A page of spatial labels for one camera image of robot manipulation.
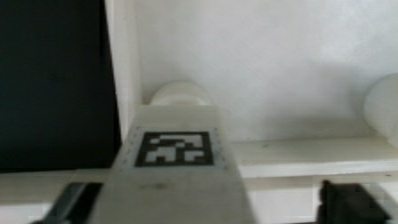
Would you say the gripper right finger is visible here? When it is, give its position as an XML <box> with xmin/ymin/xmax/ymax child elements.
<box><xmin>317</xmin><ymin>180</ymin><xmax>398</xmax><ymax>224</ymax></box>

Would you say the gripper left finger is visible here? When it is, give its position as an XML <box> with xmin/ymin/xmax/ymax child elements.
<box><xmin>33</xmin><ymin>182</ymin><xmax>104</xmax><ymax>224</ymax></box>

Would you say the white square tabletop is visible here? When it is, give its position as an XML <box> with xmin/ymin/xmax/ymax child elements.
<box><xmin>106</xmin><ymin>0</ymin><xmax>398</xmax><ymax>178</ymax></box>

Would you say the white L-shaped obstacle wall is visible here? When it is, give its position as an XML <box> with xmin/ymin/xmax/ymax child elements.
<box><xmin>0</xmin><ymin>169</ymin><xmax>398</xmax><ymax>224</ymax></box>

